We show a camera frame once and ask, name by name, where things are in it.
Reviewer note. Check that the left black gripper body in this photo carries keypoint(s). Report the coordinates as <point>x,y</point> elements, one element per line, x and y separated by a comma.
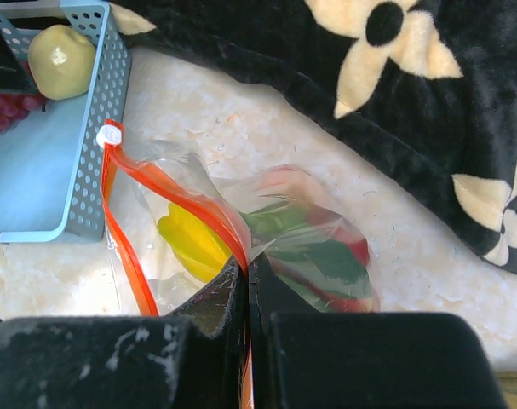
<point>14,78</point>

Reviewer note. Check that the light blue plastic basket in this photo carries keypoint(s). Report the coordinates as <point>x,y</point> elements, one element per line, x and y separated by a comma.
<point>50,164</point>

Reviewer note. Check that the clear zip top bag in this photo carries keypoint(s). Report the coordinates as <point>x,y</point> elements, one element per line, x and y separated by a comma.
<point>138,182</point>

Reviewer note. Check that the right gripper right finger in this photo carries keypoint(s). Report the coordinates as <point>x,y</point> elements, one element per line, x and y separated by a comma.
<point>302,358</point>

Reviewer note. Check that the yellow star fruit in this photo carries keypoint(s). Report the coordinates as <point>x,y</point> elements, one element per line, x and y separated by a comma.
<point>198,248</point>

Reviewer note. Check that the purple grape bunch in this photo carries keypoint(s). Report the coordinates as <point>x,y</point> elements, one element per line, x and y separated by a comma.
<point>17,107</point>

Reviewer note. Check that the yellow black plaid cloth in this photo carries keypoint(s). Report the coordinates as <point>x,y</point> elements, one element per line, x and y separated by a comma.
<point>508,384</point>

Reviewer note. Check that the black flower pattern pillow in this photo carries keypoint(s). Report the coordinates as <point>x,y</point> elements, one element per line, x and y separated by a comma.
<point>425,91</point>

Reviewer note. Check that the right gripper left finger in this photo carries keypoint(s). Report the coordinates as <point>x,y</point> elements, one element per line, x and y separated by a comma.
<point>191,358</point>

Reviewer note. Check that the red strawberry bunch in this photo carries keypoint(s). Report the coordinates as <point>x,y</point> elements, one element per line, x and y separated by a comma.
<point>304,233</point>

